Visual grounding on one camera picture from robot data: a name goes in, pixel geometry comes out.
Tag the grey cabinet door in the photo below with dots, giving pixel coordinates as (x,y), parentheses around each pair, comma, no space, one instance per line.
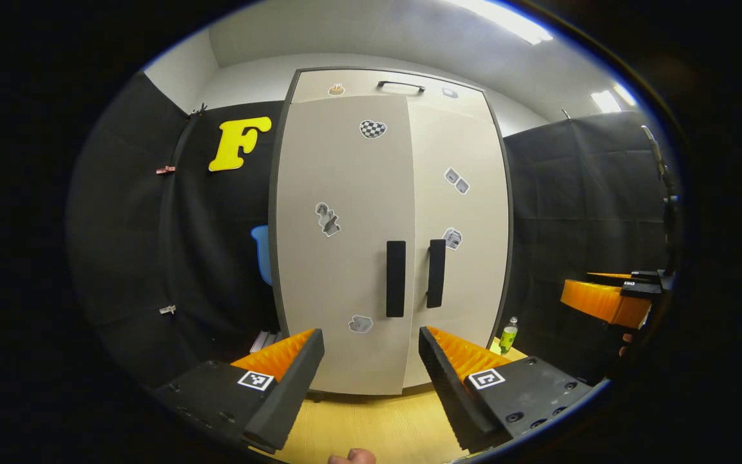
(467,277)
(345,270)

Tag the grey cabinet drawer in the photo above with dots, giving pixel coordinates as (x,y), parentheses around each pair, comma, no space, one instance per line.
(358,84)

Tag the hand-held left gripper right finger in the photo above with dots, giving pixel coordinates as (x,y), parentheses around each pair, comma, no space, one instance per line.
(448,390)

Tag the silver cloth clip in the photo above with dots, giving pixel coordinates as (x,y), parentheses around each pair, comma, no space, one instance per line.
(167,309)

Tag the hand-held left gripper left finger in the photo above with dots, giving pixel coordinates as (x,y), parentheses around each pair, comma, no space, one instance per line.
(290,386)

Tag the grey shoe cabinet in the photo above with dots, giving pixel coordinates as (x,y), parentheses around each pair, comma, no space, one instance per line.
(377,193)

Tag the small ceiling light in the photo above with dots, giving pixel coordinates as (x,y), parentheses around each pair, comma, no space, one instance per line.
(606,101)

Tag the red cloth clip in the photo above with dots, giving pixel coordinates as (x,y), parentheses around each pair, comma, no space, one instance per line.
(165,169)

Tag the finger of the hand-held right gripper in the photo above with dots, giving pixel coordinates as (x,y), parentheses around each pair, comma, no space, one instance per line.
(651,275)
(641,290)

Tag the long ceiling light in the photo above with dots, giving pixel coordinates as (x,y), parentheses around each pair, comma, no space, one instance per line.
(506,18)

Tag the green drink bottle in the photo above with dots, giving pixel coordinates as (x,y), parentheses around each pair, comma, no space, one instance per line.
(508,336)

